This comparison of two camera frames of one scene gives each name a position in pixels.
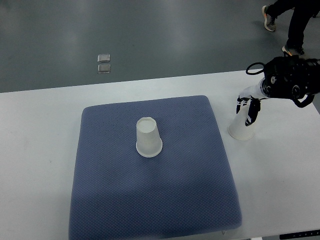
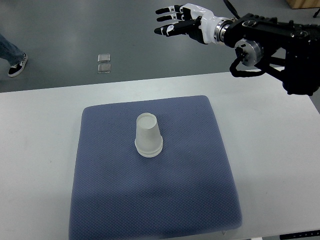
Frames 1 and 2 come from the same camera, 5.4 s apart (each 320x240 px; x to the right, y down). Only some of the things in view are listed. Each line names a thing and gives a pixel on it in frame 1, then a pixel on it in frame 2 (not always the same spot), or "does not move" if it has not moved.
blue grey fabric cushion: x=185 y=192 does not move
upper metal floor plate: x=103 y=58 does not move
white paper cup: x=237 y=128 -> x=148 y=141
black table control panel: x=300 y=235 does not move
